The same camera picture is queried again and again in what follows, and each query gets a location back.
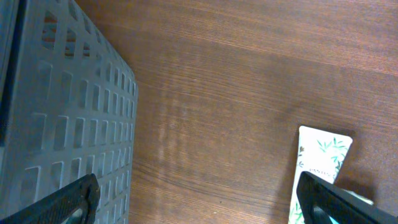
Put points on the grey plastic mesh basket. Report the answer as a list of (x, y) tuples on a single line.
[(68, 108)]

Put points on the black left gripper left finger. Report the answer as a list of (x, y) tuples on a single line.
[(75, 203)]

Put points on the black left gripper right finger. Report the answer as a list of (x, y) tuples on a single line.
[(323, 202)]

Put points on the white Pantene tube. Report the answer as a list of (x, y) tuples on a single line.
[(321, 153)]

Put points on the teal tissue pack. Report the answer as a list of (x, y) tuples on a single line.
[(368, 201)]

